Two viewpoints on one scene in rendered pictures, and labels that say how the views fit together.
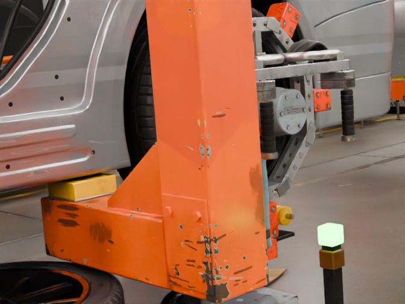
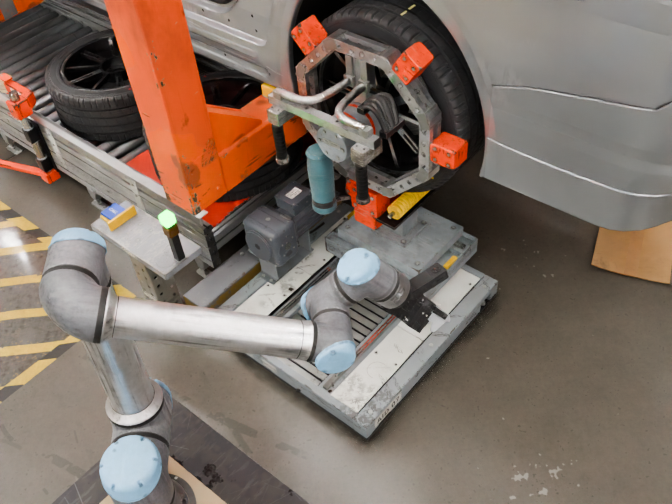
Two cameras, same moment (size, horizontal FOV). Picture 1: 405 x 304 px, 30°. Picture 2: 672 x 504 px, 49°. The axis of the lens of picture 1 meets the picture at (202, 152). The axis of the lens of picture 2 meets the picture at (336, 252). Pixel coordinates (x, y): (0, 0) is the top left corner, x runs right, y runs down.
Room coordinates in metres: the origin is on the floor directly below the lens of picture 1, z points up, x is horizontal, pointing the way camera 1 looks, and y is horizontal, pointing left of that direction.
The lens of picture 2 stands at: (1.97, -2.11, 2.25)
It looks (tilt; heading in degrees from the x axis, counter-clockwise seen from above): 45 degrees down; 87
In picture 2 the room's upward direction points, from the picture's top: 6 degrees counter-clockwise
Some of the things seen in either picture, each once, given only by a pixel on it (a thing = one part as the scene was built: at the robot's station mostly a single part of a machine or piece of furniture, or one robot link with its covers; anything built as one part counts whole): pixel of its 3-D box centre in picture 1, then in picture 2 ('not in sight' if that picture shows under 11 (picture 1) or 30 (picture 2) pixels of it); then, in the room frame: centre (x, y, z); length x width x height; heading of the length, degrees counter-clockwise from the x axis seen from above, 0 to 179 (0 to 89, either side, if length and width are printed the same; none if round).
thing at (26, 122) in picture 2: not in sight; (33, 137); (0.80, 0.84, 0.30); 0.09 x 0.05 x 0.50; 132
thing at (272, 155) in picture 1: (267, 128); (279, 141); (1.94, -0.17, 0.83); 0.04 x 0.04 x 0.16
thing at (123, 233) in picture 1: (120, 196); (254, 112); (1.86, 0.21, 0.69); 0.52 x 0.17 x 0.35; 42
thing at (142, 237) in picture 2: not in sight; (145, 238); (1.40, -0.11, 0.44); 0.43 x 0.17 x 0.03; 132
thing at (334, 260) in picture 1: (331, 257); (170, 229); (1.53, -0.25, 0.59); 0.04 x 0.04 x 0.04; 42
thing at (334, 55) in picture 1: (297, 45); (363, 97); (2.20, -0.30, 1.03); 0.19 x 0.18 x 0.11; 42
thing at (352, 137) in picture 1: (348, 113); (361, 181); (2.17, -0.43, 0.83); 0.04 x 0.04 x 0.16
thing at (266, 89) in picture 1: (257, 90); (282, 111); (1.96, -0.15, 0.93); 0.09 x 0.05 x 0.05; 42
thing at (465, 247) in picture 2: not in sight; (400, 244); (2.36, -0.03, 0.13); 0.50 x 0.36 x 0.10; 132
